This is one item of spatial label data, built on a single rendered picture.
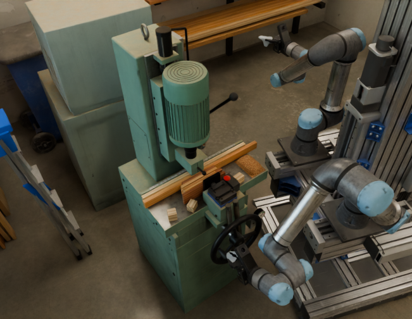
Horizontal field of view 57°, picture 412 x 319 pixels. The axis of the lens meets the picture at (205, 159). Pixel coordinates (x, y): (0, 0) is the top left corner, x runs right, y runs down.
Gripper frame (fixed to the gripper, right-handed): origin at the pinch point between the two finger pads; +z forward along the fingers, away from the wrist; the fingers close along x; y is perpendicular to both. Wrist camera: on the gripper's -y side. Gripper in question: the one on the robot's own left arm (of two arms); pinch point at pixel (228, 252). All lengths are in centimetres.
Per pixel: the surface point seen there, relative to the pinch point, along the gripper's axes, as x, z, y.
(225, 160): 26.7, 32.3, -25.2
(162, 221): -16.4, 23.0, -15.3
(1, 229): -89, 156, 0
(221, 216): 5.9, 10.3, -11.1
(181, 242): -10.2, 26.3, 0.1
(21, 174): -61, 86, -45
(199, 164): 8.2, 22.5, -32.9
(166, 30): 6, 11, -91
